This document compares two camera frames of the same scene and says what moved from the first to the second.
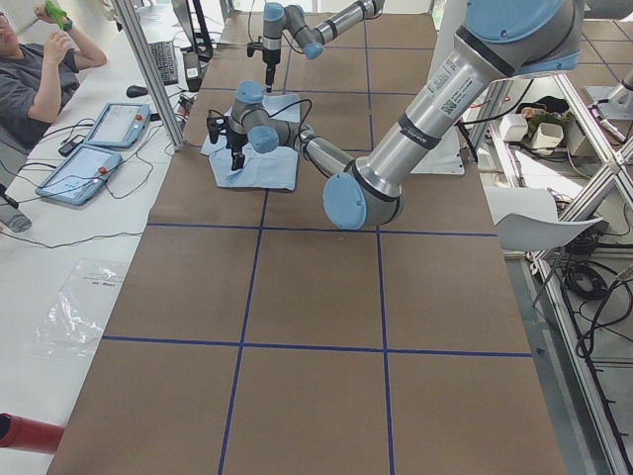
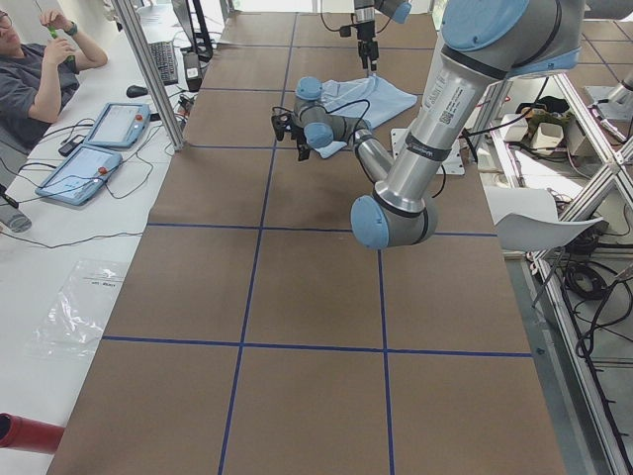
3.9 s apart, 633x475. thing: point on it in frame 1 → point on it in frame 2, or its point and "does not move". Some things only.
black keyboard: [164, 56] does not move
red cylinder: [30, 435] does not move
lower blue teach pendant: [79, 177] does not move
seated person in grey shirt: [37, 80] does not move
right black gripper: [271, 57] → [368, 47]
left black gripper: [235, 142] → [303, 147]
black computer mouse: [135, 91] does not move
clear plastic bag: [72, 324] does not move
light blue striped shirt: [276, 169] → [368, 99]
